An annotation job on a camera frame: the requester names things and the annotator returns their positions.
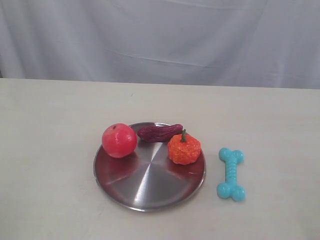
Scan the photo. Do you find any teal toy bone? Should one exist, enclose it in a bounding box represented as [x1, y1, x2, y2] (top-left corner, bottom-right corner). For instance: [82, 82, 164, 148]
[216, 147, 246, 202]

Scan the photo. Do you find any purple toy sweet potato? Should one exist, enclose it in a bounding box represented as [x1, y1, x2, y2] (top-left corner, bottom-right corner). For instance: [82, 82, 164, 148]
[137, 124, 184, 143]

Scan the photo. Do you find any orange toy pumpkin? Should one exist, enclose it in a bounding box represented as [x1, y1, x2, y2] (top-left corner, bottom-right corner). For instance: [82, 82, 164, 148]
[167, 129, 202, 165]

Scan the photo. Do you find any red apple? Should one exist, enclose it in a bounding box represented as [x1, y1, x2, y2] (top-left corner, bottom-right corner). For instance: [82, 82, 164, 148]
[101, 123, 138, 159]

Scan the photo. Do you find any round steel plate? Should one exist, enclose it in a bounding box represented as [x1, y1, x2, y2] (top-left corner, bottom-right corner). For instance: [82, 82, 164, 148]
[93, 139, 206, 212]

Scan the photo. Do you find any white backdrop cloth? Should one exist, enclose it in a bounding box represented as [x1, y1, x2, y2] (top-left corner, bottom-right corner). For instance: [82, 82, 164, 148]
[0, 0, 320, 89]

